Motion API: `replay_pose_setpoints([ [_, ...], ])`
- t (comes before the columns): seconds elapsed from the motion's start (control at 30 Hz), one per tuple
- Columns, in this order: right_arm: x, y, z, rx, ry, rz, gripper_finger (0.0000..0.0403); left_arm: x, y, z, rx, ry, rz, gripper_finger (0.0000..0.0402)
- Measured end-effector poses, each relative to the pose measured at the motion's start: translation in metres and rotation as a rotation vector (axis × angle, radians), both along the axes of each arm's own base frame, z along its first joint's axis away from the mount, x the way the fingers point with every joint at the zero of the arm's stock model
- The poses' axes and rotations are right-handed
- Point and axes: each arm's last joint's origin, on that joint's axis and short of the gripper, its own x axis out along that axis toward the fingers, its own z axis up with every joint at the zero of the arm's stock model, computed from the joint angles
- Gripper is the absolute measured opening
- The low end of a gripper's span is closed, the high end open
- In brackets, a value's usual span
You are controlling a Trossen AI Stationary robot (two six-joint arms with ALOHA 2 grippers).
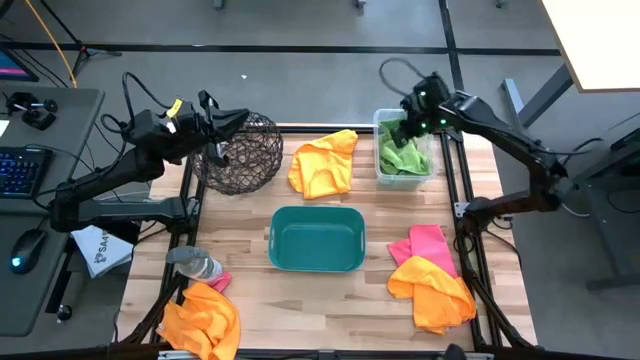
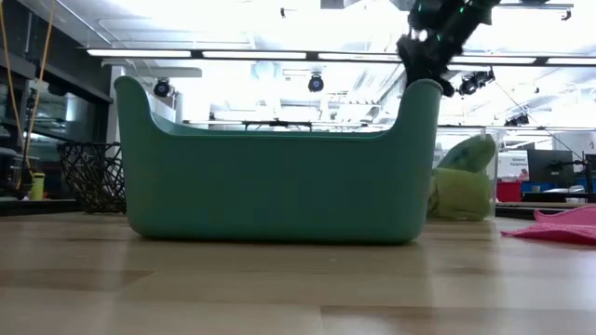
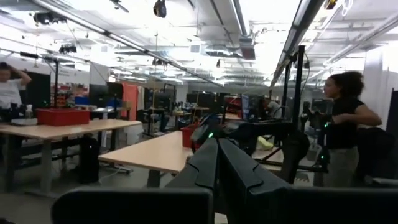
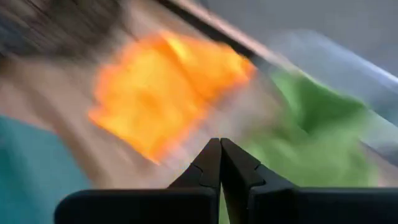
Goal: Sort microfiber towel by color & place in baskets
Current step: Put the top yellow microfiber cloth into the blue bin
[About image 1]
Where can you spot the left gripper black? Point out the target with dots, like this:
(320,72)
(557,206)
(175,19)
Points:
(192,130)

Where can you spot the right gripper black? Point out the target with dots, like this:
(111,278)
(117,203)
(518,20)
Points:
(430,107)

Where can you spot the orange microfiber towel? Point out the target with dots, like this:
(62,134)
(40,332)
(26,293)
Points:
(430,295)
(205,320)
(320,167)

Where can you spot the pink microfiber towel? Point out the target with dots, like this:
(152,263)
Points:
(427,242)
(221,282)

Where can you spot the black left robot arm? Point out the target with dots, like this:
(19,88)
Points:
(100,180)

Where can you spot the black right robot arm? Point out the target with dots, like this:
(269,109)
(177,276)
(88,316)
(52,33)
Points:
(500,132)

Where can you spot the clear plastic bin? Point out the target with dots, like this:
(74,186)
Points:
(400,181)

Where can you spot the yellow tape label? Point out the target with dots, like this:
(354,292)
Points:
(175,108)

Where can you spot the grey table leg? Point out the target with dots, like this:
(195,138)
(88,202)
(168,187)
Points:
(522,125)

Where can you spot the teal plastic basket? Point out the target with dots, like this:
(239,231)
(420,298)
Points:
(317,240)

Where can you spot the grey chair caster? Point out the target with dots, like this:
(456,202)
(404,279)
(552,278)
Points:
(359,4)

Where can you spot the clear spray bottle grey head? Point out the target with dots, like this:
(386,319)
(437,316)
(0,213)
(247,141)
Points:
(195,264)

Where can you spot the black tripod stand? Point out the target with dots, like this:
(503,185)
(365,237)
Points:
(82,52)

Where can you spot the grey computer desk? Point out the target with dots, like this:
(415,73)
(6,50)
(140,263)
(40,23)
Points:
(65,150)

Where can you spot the white printed bag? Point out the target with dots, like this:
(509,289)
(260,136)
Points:
(105,250)

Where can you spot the black backlit keyboard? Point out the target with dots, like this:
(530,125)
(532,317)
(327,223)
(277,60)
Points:
(22,172)

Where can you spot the black round object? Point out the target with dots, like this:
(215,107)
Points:
(455,352)

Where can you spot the white table top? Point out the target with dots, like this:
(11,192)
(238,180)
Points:
(600,40)

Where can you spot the computer monitor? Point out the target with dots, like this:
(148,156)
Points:
(12,67)

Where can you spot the white paper sheet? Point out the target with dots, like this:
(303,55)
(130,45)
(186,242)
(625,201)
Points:
(3,127)

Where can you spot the black computer mouse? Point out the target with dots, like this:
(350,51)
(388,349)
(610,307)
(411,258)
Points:
(27,250)

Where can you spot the black round knob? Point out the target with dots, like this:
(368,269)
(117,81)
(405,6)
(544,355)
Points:
(64,313)

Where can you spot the dark grey mouse platform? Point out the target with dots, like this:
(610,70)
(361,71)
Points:
(35,310)

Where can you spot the black clamp mount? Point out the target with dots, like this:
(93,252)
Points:
(35,115)

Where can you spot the dark grey desk frame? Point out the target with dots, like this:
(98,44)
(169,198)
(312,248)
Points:
(610,225)

